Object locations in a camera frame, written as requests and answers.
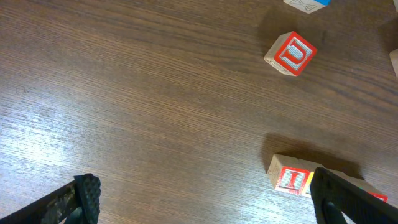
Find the red U block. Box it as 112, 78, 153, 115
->
264, 31, 318, 77

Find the blue T block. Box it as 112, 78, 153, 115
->
283, 0, 330, 14

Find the yellow C block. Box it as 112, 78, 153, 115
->
301, 160, 323, 198

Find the red I block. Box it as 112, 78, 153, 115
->
267, 154, 310, 195

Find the red A block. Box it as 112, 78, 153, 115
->
358, 181, 388, 202

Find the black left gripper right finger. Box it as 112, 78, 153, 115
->
310, 167, 397, 224

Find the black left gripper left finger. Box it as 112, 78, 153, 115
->
1, 174, 101, 224

